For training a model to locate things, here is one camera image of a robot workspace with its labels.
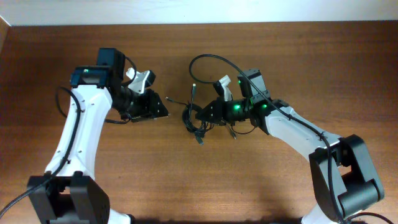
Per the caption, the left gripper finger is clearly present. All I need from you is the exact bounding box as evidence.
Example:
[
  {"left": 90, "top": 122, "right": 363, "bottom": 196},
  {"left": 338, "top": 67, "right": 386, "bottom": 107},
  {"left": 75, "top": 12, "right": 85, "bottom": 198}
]
[
  {"left": 154, "top": 93, "right": 169, "bottom": 118},
  {"left": 130, "top": 115, "right": 169, "bottom": 123}
]

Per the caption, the thin black usb cable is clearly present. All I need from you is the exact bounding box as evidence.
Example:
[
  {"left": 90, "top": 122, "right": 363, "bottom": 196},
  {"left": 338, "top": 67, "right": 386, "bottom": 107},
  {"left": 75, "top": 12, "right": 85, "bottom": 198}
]
[{"left": 224, "top": 123, "right": 238, "bottom": 140}]

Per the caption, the black usb cable bundle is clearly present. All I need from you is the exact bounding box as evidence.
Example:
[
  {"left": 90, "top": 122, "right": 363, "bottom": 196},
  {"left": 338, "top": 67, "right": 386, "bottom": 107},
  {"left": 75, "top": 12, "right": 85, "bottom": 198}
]
[{"left": 165, "top": 82, "right": 218, "bottom": 146}]

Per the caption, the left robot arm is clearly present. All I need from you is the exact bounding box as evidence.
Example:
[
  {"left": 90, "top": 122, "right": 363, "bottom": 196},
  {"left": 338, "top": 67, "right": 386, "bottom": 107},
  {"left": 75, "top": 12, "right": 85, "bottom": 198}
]
[{"left": 27, "top": 48, "right": 169, "bottom": 223}]

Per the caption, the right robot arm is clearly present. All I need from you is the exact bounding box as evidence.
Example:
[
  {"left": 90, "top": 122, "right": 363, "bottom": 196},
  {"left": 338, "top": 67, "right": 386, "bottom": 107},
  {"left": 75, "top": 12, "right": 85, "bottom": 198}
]
[{"left": 196, "top": 68, "right": 385, "bottom": 223}]

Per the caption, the left camera black cable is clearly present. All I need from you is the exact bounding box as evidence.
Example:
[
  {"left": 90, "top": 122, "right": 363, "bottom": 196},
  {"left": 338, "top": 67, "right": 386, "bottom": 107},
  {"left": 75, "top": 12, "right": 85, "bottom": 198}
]
[{"left": 0, "top": 55, "right": 137, "bottom": 220}]

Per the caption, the camera black cable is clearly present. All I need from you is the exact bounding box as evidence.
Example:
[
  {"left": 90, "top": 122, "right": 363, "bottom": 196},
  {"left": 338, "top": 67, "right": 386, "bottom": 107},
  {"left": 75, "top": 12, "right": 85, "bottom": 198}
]
[
  {"left": 0, "top": 55, "right": 137, "bottom": 220},
  {"left": 188, "top": 54, "right": 398, "bottom": 224}
]

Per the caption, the right camera black cable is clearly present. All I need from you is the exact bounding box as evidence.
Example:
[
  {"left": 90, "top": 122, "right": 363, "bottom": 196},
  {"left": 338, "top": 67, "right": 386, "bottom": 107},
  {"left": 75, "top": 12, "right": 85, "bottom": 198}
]
[{"left": 188, "top": 54, "right": 398, "bottom": 224}]

